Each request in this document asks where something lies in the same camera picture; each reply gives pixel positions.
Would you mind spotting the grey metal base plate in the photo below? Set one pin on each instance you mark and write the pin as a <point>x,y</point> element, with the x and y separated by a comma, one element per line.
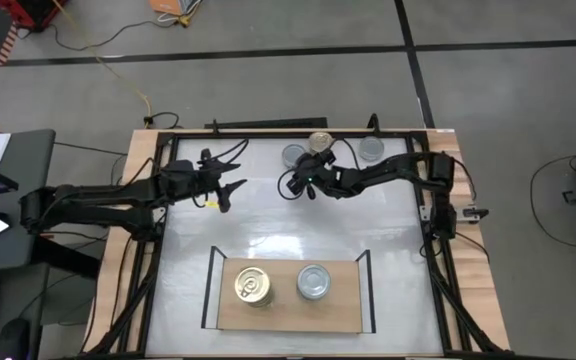
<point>470,214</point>

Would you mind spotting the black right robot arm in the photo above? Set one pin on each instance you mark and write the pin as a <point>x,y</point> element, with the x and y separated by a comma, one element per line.
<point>393,172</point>

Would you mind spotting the wooden shelf with black frame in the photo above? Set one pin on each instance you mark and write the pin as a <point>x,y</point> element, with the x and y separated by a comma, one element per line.
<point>288,315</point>

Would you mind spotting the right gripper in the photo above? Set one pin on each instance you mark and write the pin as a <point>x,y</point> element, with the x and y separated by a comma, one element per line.
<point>323,180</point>

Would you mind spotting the small desk with white top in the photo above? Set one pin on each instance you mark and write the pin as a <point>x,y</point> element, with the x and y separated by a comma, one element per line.
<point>23,190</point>

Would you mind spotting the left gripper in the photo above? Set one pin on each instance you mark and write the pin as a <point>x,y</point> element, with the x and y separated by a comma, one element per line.
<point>188,180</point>

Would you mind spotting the red case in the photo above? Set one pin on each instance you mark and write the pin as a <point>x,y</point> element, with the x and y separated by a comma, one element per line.
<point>33,12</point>

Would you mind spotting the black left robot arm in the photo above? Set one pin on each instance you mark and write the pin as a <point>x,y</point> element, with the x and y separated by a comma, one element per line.
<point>93,200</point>

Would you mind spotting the silver tuna can green label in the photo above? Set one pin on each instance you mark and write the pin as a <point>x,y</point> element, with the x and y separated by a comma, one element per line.
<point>290,152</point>
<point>371,148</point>
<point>314,281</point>

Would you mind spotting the black clamp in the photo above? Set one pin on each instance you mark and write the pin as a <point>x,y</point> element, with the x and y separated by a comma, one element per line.
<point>373,122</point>

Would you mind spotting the black computer mouse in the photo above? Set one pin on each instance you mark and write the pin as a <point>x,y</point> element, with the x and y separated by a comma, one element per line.
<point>14,337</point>

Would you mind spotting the white glossy table sheet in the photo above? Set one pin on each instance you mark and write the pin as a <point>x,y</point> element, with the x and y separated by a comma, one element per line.
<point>293,225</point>

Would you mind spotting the orange flat box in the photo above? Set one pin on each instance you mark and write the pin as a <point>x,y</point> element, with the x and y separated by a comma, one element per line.
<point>165,6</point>

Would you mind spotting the black flat bar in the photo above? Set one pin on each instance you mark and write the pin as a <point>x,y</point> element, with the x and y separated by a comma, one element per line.
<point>268,123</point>

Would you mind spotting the yellow tag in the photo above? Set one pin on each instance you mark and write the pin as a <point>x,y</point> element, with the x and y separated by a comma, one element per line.
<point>212,204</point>

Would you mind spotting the gold salmon can blue label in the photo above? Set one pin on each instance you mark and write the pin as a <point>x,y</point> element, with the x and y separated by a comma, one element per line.
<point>319,140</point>
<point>253,285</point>

